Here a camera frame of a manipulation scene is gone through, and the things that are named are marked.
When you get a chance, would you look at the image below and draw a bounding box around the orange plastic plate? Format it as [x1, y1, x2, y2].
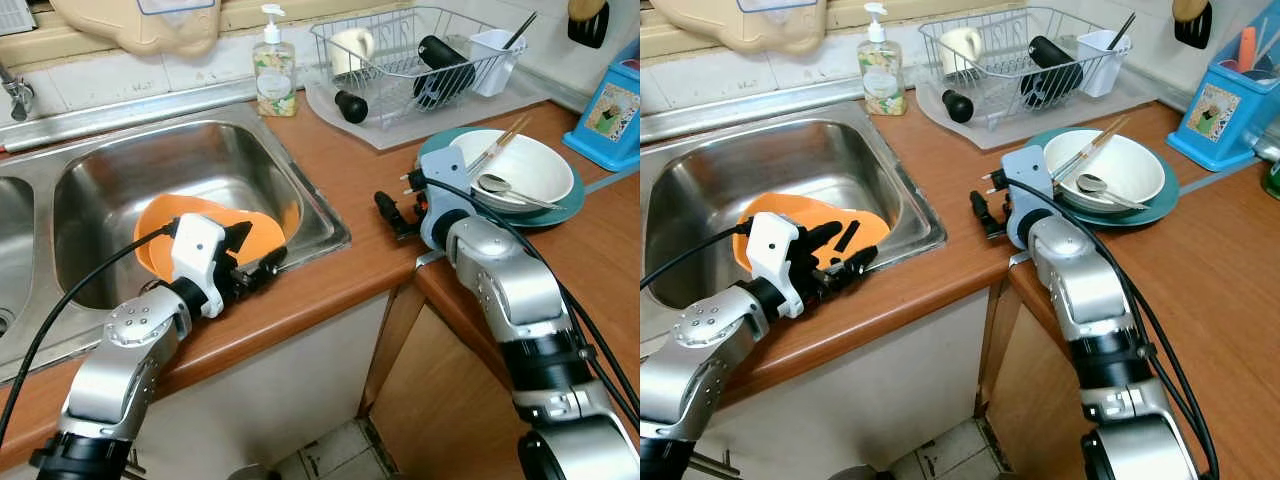
[733, 192, 891, 281]
[133, 193, 301, 283]

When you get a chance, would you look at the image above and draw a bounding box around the white utensil cup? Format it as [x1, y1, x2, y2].
[1075, 28, 1133, 98]
[468, 28, 528, 98]

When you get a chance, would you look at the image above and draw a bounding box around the wooden cabinet door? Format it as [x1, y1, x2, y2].
[370, 305, 531, 480]
[985, 300, 1096, 480]

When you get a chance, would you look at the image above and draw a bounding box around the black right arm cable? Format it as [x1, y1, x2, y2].
[1005, 178, 1221, 480]
[415, 175, 641, 431]

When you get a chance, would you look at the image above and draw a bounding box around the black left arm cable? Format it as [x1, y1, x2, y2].
[640, 225, 751, 291]
[0, 225, 179, 446]

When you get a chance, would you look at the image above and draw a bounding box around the soap pump bottle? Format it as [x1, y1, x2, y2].
[857, 3, 908, 117]
[252, 3, 299, 119]

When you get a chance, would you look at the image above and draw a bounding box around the metal faucet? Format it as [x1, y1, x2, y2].
[0, 60, 36, 123]

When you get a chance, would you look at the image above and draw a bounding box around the black bottle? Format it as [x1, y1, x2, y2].
[1020, 35, 1084, 109]
[413, 35, 476, 109]

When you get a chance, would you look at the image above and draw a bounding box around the thin black utensil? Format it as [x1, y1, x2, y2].
[1105, 10, 1138, 51]
[503, 10, 539, 51]

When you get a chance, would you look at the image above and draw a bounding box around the teal plate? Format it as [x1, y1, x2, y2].
[1020, 126, 1181, 227]
[417, 126, 586, 229]

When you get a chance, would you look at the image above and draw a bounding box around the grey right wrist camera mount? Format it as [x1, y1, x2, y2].
[400, 148, 471, 251]
[985, 145, 1051, 249]

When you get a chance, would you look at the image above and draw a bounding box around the black and wooden utensil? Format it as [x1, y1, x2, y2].
[1172, 0, 1214, 49]
[567, 0, 611, 49]

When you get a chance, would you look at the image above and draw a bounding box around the blue plastic box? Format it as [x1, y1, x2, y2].
[562, 40, 641, 173]
[1166, 15, 1280, 173]

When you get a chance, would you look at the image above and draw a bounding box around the metal spoon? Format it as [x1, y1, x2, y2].
[1075, 173, 1151, 211]
[475, 173, 563, 211]

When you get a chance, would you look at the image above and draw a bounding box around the white bowl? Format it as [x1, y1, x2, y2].
[1042, 129, 1168, 213]
[448, 129, 576, 213]

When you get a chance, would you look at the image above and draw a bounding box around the white slatted tray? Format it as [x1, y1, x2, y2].
[0, 0, 38, 36]

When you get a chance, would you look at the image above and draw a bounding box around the white cabinet door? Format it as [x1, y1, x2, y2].
[700, 285, 1001, 480]
[130, 290, 396, 480]

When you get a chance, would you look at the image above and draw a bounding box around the wire dish rack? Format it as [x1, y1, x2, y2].
[310, 7, 528, 106]
[918, 7, 1136, 109]

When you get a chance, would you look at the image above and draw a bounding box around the stainless steel sink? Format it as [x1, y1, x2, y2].
[640, 100, 948, 351]
[0, 100, 353, 386]

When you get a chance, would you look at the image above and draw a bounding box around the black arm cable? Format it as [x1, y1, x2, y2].
[415, 175, 641, 431]
[1005, 178, 1221, 480]
[0, 225, 179, 446]
[640, 225, 751, 291]

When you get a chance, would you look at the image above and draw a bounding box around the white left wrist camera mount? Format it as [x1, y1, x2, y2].
[745, 212, 809, 319]
[170, 213, 229, 319]

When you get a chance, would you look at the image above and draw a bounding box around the cream mug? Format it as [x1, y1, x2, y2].
[330, 27, 376, 76]
[940, 27, 984, 76]

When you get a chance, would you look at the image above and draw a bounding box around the patterned chopstick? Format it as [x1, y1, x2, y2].
[1056, 118, 1133, 183]
[1052, 114, 1125, 179]
[465, 112, 526, 176]
[468, 118, 534, 179]

